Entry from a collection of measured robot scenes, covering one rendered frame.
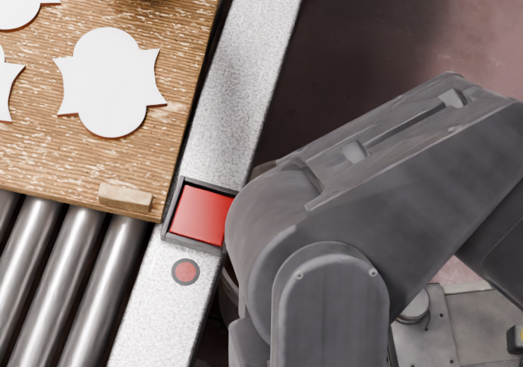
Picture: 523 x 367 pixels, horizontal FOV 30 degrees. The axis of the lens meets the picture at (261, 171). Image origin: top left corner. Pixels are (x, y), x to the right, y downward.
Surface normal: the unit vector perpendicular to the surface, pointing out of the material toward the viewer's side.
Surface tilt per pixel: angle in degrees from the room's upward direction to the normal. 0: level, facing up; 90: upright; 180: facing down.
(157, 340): 0
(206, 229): 0
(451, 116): 55
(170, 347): 0
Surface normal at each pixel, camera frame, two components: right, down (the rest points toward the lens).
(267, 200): -0.54, -0.79
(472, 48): 0.08, -0.40
